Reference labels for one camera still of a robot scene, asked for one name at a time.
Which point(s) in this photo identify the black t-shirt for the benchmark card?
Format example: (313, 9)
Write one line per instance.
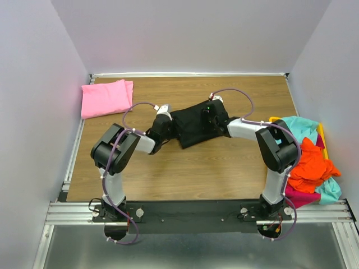
(188, 127)

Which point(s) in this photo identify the black mounting base plate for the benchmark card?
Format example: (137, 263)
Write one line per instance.
(191, 217)

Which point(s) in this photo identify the teal t-shirt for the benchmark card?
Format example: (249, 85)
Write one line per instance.
(300, 127)

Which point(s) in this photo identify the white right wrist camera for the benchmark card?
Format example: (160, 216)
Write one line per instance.
(213, 97)

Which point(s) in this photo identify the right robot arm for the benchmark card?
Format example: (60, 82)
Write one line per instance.
(279, 150)

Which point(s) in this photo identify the magenta t-shirt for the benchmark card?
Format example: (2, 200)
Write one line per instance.
(300, 199)

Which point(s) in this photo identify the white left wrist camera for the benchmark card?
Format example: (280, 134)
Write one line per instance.
(163, 109)

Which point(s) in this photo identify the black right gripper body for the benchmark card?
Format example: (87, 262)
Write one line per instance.
(208, 124)

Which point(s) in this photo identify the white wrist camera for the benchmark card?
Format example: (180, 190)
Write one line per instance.
(213, 97)
(163, 109)

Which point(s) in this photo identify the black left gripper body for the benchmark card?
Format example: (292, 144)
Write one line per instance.
(164, 136)

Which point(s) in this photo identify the orange t-shirt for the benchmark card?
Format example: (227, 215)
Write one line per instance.
(312, 170)

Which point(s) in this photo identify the yellow plastic bin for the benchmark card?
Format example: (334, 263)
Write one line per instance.
(322, 142)

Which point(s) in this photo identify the folded pink t-shirt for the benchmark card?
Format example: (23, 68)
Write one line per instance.
(104, 99)

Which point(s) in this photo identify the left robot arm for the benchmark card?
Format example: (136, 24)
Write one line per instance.
(112, 153)

